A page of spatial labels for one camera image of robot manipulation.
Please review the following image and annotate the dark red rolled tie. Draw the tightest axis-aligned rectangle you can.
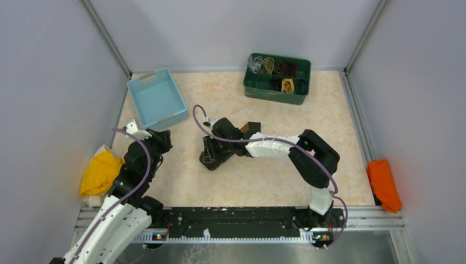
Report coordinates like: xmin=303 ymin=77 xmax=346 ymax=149
xmin=273 ymin=61 xmax=297 ymax=78

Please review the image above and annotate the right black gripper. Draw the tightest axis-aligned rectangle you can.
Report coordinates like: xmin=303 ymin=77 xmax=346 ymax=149
xmin=203 ymin=133 xmax=233 ymax=163

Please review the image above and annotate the light blue plastic basket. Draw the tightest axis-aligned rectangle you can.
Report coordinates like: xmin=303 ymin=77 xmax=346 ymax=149
xmin=127 ymin=68 xmax=188 ymax=131

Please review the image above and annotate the yellow patterned rolled tie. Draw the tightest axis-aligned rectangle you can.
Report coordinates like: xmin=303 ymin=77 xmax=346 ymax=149
xmin=280 ymin=79 xmax=295 ymax=94

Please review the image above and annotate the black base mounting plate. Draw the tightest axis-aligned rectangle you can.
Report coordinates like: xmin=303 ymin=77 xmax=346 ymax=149
xmin=150 ymin=207 xmax=345 ymax=239

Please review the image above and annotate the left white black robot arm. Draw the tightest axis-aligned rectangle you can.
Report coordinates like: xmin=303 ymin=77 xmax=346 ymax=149
xmin=51 ymin=128 xmax=173 ymax=263

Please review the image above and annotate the orange cloth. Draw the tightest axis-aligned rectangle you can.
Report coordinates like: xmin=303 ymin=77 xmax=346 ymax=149
xmin=366 ymin=159 xmax=402 ymax=213

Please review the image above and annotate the grey slotted cable duct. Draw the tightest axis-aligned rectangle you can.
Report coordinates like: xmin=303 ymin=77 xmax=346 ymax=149
xmin=132 ymin=231 xmax=315 ymax=244

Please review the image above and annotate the dark green rolled tie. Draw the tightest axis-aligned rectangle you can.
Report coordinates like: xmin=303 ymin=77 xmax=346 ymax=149
xmin=294 ymin=79 xmax=308 ymax=96

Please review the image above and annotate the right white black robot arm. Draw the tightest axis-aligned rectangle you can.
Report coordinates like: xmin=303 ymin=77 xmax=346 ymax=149
xmin=199 ymin=118 xmax=340 ymax=230

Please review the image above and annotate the grey rolled tie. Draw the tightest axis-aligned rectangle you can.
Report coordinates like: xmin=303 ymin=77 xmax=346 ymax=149
xmin=247 ymin=55 xmax=263 ymax=74

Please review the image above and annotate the white cloth under yellow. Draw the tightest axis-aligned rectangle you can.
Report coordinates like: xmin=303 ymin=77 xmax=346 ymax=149
xmin=82 ymin=145 xmax=111 ymax=207

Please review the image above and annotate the brown blue floral tie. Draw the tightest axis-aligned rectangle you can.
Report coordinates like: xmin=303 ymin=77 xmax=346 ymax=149
xmin=199 ymin=118 xmax=261 ymax=171

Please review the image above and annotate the tan rolled tie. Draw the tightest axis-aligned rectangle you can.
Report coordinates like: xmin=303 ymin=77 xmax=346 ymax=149
xmin=260 ymin=57 xmax=275 ymax=74

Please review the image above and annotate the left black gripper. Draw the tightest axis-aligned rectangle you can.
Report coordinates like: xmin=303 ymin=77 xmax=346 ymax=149
xmin=138 ymin=128 xmax=173 ymax=179

